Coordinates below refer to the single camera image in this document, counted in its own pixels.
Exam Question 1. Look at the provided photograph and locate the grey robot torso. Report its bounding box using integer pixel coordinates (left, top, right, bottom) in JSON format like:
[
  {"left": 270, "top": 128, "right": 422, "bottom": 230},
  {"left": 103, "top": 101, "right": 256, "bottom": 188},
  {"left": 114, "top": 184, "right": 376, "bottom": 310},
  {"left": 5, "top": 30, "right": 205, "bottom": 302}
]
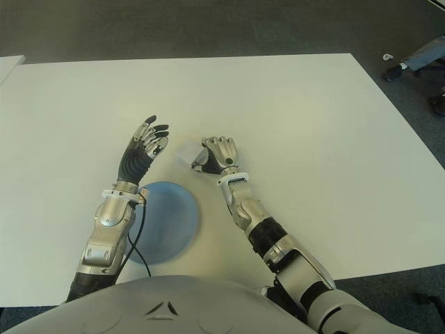
[{"left": 0, "top": 274, "right": 314, "bottom": 334}]

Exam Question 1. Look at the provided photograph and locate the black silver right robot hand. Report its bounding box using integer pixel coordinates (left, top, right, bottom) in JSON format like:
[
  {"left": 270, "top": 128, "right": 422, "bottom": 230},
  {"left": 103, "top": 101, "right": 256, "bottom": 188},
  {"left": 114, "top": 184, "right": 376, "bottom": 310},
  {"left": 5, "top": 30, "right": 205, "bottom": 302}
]
[{"left": 190, "top": 136, "right": 239, "bottom": 176}]

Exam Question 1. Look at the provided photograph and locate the blue plastic plate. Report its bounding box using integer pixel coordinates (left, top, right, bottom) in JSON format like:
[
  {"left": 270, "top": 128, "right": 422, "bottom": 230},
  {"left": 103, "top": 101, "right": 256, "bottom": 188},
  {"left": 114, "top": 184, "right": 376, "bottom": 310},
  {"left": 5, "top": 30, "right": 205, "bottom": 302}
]
[{"left": 127, "top": 180, "right": 202, "bottom": 267}]

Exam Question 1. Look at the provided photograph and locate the white side table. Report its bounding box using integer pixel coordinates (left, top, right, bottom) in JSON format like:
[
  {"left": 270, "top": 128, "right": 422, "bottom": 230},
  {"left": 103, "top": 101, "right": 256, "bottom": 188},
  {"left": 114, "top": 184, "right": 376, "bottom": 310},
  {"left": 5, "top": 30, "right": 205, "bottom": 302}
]
[{"left": 0, "top": 54, "right": 27, "bottom": 86}]

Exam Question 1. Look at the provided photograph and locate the white charger block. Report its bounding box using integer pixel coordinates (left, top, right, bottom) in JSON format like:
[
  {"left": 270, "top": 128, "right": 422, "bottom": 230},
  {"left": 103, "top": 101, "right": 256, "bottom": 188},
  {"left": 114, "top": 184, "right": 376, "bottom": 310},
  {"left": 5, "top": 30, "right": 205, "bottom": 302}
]
[{"left": 176, "top": 141, "right": 206, "bottom": 167}]

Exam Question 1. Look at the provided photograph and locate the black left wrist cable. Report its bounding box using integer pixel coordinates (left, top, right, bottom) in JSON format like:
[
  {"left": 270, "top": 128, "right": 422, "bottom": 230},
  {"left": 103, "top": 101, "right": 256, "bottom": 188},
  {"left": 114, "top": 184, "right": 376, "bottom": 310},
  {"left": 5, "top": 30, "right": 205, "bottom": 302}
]
[{"left": 120, "top": 203, "right": 151, "bottom": 278}]

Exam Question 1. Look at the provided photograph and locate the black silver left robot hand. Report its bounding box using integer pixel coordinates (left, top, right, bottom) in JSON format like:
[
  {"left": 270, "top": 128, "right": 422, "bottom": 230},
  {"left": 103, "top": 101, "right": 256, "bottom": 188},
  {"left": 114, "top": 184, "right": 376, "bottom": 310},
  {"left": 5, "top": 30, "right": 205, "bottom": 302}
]
[{"left": 117, "top": 114, "right": 170, "bottom": 184}]

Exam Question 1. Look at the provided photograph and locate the person's blue jeans leg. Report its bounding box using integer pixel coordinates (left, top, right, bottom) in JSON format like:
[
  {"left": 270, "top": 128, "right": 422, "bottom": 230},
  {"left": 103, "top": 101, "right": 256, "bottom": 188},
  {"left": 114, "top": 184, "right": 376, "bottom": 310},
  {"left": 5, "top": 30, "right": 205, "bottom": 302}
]
[{"left": 399, "top": 36, "right": 445, "bottom": 72}]

